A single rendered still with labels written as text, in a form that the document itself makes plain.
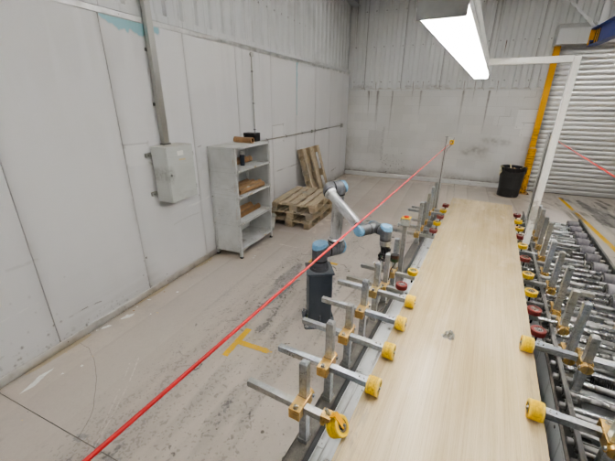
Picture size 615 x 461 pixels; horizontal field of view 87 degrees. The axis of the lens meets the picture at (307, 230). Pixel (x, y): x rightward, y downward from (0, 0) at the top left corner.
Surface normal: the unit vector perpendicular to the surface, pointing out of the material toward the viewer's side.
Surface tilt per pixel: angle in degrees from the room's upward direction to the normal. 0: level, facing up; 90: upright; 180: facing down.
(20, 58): 90
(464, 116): 90
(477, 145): 90
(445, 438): 0
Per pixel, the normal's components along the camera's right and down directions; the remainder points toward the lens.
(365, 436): 0.01, -0.93
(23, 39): 0.92, 0.15
